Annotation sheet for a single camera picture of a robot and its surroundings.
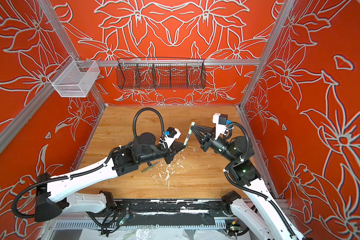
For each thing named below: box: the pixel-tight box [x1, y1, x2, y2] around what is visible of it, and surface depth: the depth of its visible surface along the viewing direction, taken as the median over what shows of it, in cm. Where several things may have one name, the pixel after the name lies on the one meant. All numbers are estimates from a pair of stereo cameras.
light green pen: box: [183, 121, 195, 146], surface depth 60 cm
